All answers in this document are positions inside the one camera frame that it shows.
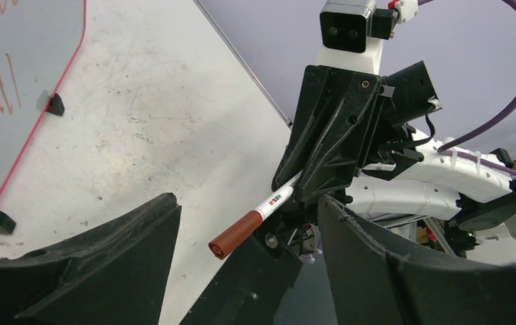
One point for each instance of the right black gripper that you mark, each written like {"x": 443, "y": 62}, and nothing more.
{"x": 346, "y": 124}

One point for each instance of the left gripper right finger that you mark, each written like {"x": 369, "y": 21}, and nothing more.
{"x": 378, "y": 277}

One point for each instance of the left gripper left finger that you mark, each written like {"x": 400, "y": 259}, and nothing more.
{"x": 115, "y": 273}

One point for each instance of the red and white marker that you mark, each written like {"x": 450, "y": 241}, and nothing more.
{"x": 278, "y": 197}

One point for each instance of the red marker cap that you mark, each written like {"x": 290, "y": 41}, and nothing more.
{"x": 227, "y": 241}

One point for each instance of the pink framed whiteboard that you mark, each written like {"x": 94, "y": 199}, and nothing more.
{"x": 38, "y": 43}

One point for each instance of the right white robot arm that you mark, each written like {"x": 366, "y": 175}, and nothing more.
{"x": 475, "y": 193}

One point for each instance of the aluminium frame rail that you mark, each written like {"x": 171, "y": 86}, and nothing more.
{"x": 246, "y": 67}

